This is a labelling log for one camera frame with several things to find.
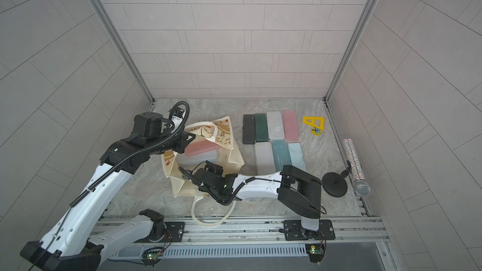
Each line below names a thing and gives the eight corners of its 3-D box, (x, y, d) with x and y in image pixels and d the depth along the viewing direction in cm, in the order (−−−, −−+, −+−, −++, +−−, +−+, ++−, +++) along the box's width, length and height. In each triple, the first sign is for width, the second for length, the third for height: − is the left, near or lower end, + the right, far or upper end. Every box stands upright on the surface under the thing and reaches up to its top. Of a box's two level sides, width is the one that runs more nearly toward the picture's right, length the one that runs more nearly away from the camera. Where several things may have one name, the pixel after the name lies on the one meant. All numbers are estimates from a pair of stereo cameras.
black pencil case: (242, 143, 99) (241, 141, 97) (242, 117, 111) (242, 114, 109) (254, 144, 99) (254, 141, 97) (254, 117, 111) (254, 114, 109)
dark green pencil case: (255, 142, 100) (255, 139, 97) (254, 116, 111) (255, 113, 109) (268, 142, 100) (268, 139, 97) (266, 116, 111) (266, 113, 109)
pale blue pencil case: (291, 170, 89) (292, 168, 87) (287, 145, 98) (288, 143, 96) (304, 170, 89) (305, 168, 87) (299, 145, 98) (300, 143, 96)
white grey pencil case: (268, 139, 100) (268, 136, 98) (266, 114, 111) (266, 111, 109) (283, 139, 100) (284, 136, 98) (280, 115, 111) (281, 111, 109)
